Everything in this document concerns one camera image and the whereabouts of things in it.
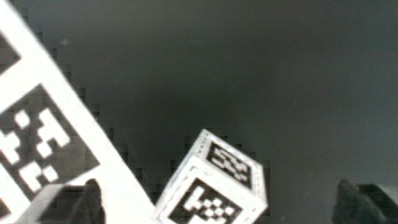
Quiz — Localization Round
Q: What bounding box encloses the white chair leg back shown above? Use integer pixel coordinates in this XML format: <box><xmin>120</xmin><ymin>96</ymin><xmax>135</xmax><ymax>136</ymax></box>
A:
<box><xmin>152</xmin><ymin>130</ymin><xmax>268</xmax><ymax>224</ymax></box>

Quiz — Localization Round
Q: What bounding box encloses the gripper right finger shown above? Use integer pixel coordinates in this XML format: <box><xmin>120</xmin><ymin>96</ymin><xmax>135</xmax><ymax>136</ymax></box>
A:
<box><xmin>332</xmin><ymin>179</ymin><xmax>398</xmax><ymax>224</ymax></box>

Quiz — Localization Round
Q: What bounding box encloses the white flat back panel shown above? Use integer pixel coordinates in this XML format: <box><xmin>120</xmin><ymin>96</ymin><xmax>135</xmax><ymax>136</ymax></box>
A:
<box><xmin>0</xmin><ymin>0</ymin><xmax>154</xmax><ymax>224</ymax></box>

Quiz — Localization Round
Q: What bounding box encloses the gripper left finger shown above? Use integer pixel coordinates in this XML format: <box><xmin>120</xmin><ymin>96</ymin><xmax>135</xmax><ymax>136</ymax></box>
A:
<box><xmin>12</xmin><ymin>179</ymin><xmax>106</xmax><ymax>224</ymax></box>

